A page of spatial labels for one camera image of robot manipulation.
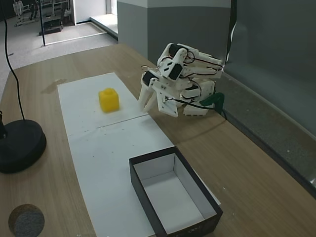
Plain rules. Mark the yellow cube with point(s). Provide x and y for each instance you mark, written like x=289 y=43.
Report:
x=109 y=101

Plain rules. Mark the white paper sheet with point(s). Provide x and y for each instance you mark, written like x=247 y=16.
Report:
x=108 y=158
x=81 y=103

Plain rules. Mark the black box on floor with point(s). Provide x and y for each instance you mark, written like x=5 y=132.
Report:
x=52 y=25

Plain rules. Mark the black floor stand pole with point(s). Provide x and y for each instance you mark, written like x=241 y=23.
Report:
x=42 y=22

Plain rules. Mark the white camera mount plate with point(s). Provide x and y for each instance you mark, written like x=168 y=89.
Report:
x=168 y=106

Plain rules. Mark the green table clamp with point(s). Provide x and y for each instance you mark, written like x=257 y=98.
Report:
x=212 y=99

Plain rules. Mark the dark brown cardboard box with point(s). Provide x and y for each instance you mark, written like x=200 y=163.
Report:
x=172 y=190

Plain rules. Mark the black round lamp base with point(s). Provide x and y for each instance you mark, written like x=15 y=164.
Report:
x=19 y=145

